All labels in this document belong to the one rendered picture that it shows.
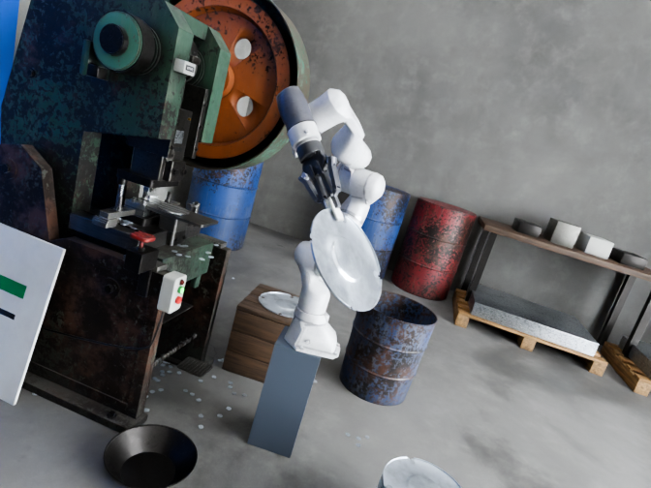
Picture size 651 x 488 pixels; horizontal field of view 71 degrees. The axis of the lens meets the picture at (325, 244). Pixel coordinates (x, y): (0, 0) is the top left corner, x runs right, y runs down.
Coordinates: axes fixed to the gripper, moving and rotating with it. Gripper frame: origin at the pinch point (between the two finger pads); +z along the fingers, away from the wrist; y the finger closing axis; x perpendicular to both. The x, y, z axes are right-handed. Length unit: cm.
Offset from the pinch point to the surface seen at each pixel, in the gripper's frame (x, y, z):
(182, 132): 12, -58, -63
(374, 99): 321, -97, -183
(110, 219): -13, -80, -36
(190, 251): 15, -79, -21
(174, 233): 10, -78, -28
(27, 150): -29, -93, -69
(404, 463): 37, -33, 80
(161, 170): 4, -67, -50
